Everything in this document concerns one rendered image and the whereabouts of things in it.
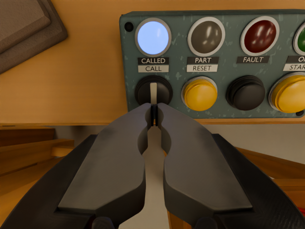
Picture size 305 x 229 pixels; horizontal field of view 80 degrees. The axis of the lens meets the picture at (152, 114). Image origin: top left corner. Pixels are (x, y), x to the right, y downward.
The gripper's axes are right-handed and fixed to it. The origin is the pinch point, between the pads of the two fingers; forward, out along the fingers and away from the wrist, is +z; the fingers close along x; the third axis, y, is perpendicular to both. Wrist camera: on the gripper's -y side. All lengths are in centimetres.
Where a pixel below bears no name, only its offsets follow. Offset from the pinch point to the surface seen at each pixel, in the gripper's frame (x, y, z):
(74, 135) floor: -47, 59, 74
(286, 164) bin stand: 32.8, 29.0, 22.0
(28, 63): -11.9, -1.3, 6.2
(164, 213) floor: 5, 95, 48
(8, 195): -22.8, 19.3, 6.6
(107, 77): -4.4, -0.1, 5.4
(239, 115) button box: 7.1, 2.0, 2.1
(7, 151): -47, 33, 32
